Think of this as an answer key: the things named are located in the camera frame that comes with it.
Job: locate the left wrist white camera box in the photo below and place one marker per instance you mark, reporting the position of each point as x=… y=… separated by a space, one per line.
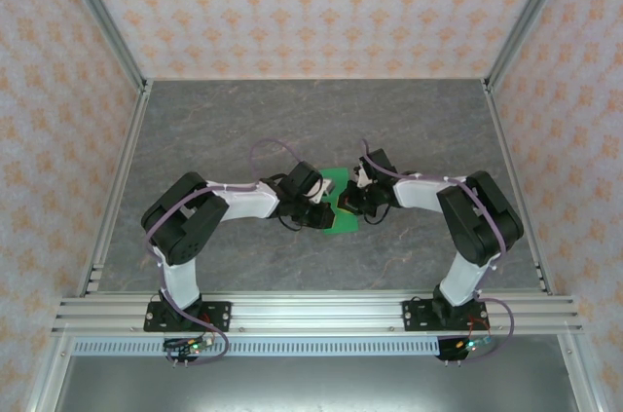
x=323 y=190

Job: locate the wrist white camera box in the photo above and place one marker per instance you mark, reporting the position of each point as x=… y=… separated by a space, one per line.
x=323 y=190
x=362 y=177

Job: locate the aluminium frame post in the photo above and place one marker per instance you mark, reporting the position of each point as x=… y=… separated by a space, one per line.
x=102 y=17
x=528 y=17

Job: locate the aluminium table side rail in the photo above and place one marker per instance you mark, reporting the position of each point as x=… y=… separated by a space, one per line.
x=508 y=159
x=127 y=159

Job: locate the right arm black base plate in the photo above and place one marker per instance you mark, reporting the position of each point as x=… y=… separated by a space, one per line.
x=418 y=317

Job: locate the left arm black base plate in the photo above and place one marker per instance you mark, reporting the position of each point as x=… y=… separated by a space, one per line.
x=219 y=317

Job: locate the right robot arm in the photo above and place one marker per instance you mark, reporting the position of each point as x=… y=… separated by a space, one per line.
x=477 y=227

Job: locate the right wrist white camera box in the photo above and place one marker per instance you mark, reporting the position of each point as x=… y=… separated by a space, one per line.
x=362 y=177

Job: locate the grey metal shelf panel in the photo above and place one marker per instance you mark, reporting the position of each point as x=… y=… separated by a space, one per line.
x=316 y=385

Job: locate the green square paper sheet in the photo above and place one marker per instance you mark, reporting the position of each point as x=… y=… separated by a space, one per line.
x=343 y=226

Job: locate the aluminium mounting rail beam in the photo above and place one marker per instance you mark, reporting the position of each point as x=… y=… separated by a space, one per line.
x=316 y=314

